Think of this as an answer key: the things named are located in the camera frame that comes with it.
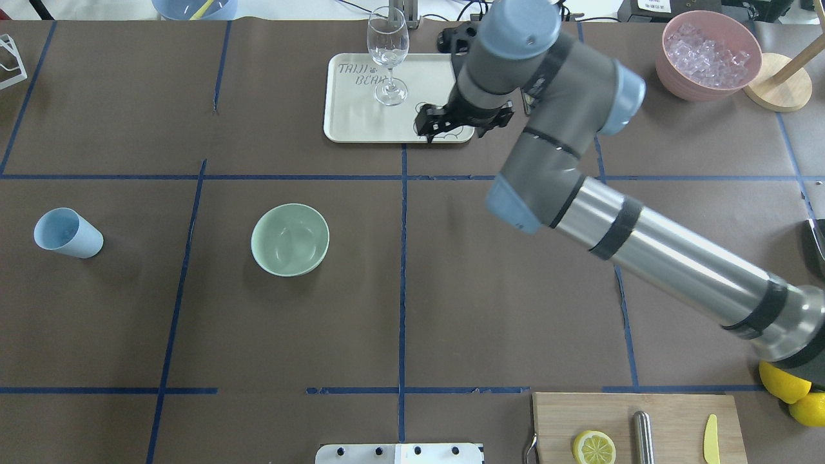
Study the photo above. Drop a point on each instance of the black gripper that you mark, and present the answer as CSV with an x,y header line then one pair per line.
x,y
433,120

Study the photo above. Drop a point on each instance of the green bowl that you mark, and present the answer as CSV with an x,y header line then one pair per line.
x,y
290,240

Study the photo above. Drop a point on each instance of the light blue plastic cup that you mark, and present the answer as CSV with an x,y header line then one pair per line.
x,y
63,231

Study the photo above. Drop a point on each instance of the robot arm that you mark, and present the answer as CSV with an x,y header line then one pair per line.
x,y
580,93

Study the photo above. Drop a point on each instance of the clear ice cubes in pink bowl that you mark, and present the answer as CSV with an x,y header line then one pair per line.
x,y
704,60

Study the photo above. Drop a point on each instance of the pink bowl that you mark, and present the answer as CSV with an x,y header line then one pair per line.
x,y
716,26

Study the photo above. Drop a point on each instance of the blue bowl at edge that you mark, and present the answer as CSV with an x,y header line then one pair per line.
x,y
184,10

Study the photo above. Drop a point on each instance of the cream bear tray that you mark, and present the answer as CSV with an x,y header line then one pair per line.
x,y
353,115

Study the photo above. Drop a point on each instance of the clear wine glass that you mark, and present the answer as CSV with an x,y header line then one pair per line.
x,y
388,45

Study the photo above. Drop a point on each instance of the round wooden stand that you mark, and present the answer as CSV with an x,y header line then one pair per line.
x,y
782,84

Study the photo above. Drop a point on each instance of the lemon half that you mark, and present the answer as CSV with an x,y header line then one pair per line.
x,y
593,446

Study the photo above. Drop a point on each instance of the wooden cutting board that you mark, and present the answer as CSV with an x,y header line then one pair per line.
x,y
678,424

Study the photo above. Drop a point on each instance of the yellow plastic knife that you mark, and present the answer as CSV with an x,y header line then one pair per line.
x,y
711,451

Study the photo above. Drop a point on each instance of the large yellow lemon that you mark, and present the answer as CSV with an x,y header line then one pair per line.
x,y
782,385

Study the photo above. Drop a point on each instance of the small yellow lemon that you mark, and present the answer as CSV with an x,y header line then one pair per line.
x,y
809,410

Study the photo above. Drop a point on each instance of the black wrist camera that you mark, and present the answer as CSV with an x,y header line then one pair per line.
x,y
457,40

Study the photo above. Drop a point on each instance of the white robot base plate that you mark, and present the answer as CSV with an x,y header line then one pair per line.
x,y
401,453

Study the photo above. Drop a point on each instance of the steel knife handle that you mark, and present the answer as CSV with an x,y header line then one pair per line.
x,y
643,429

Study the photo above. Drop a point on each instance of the white wire rack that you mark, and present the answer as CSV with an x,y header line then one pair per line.
x,y
12,65

